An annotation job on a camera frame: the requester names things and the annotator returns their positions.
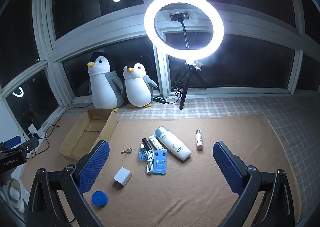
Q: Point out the small blue packet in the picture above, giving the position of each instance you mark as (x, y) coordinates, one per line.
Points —
(143, 154)

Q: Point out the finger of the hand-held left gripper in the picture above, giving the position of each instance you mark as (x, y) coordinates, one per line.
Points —
(30, 144)
(12, 141)

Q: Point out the blue phone stand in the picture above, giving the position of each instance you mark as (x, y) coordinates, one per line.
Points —
(160, 169)

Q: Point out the white charger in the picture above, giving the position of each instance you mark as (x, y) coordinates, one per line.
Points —
(122, 177)

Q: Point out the white lotion bottle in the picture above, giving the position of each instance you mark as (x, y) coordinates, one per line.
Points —
(175, 146)

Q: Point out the white power strip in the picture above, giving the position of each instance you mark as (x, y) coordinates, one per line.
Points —
(33, 130)

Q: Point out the black phone holder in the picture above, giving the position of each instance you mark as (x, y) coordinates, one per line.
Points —
(178, 17)

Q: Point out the small penguin plush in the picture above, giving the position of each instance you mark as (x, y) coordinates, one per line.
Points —
(137, 86)

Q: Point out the checkered blanket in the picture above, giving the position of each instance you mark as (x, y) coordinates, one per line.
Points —
(287, 121)

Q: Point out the polka dot case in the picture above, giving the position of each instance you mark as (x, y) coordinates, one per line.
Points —
(155, 143)

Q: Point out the small metal key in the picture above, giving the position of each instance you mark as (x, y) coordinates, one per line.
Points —
(128, 150)

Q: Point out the black tube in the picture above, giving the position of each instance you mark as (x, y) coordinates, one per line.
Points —
(145, 143)

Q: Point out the black tripod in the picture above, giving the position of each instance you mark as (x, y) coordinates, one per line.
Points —
(183, 91)

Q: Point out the large penguin plush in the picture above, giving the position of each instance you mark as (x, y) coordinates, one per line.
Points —
(103, 86)

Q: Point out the black rectangular device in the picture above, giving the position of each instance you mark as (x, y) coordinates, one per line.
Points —
(29, 118)

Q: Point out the cardboard box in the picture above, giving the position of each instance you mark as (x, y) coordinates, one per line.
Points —
(85, 126)

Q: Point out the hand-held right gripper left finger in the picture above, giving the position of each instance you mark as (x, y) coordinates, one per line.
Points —
(95, 167)

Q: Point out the pink tube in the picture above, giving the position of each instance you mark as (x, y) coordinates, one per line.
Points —
(199, 141)

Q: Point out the blue round case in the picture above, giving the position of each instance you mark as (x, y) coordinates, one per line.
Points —
(100, 199)

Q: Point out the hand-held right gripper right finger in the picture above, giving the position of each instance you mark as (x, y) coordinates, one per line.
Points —
(227, 167)

